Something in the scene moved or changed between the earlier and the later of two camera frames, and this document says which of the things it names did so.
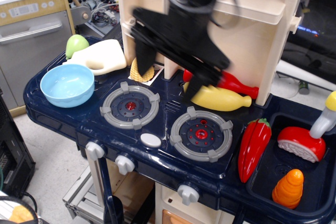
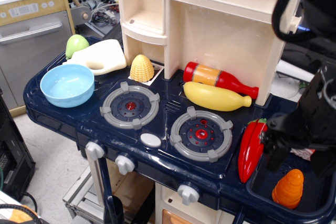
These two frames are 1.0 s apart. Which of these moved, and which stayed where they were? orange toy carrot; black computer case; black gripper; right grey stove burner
Moved: black gripper
Stayed: black computer case; right grey stove burner; orange toy carrot
